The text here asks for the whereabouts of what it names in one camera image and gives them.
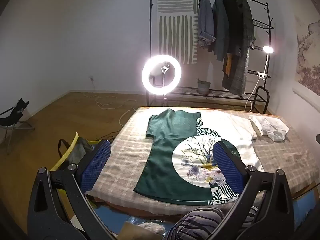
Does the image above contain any green striped white cloth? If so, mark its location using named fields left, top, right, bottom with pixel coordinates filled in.
left=156, top=0, right=200, bottom=65

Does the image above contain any white crumpled garment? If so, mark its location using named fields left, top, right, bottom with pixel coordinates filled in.
left=249, top=114, right=290, bottom=142

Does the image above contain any potted plant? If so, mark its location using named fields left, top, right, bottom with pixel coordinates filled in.
left=196, top=77, right=211, bottom=95

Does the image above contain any landscape wall poster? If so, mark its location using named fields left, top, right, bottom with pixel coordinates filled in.
left=295, top=15, right=320, bottom=90

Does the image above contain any white clip lamp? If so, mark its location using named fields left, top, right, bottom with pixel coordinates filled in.
left=257, top=45, right=274, bottom=79

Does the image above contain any cardboard box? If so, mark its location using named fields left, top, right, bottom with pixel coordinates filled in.
left=117, top=221, right=150, bottom=240

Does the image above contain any black coat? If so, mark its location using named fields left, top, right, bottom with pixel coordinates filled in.
left=222, top=0, right=244, bottom=55

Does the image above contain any dark green jacket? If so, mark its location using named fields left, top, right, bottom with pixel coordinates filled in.
left=212, top=0, right=232, bottom=62

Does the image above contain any white fluffy cloth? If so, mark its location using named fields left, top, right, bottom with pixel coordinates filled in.
left=139, top=221, right=165, bottom=235

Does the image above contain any yellow-trimmed bag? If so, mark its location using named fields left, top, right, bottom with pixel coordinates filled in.
left=50, top=132, right=100, bottom=173

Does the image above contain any blue denim jacket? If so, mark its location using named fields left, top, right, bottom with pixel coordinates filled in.
left=198, top=0, right=216, bottom=48

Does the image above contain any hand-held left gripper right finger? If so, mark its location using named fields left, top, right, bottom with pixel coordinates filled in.
left=212, top=141, right=295, bottom=240

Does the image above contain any black metal clothes rack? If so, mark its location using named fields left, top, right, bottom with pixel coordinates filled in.
left=146, top=0, right=275, bottom=114

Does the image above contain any person's striped trouser leg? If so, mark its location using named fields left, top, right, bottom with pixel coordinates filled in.
left=166, top=206, right=258, bottom=240

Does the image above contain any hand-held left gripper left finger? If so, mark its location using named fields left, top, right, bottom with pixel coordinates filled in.
left=27, top=139, right=112, bottom=240

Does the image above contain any black folding chair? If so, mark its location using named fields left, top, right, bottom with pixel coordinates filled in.
left=0, top=98, right=35, bottom=155

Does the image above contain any black floor cable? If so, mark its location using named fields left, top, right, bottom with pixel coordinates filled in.
left=96, top=129, right=122, bottom=142

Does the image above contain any ring light on stand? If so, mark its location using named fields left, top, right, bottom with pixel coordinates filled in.
left=141, top=54, right=182, bottom=107

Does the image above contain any white lamp cable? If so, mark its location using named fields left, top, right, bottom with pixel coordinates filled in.
left=245, top=79, right=260, bottom=112

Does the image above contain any white floor cable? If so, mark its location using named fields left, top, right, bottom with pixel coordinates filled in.
left=84, top=91, right=140, bottom=127

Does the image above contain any green and white printed T-shirt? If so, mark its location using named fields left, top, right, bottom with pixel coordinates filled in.
left=134, top=108, right=265, bottom=206

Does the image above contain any grey tweed coat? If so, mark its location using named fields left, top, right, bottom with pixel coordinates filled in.
left=221, top=0, right=257, bottom=96

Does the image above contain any yellow garment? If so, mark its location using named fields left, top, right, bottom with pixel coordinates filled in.
left=223, top=54, right=234, bottom=75

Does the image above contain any beige checked blanket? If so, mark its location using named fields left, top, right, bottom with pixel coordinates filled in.
left=86, top=106, right=320, bottom=217

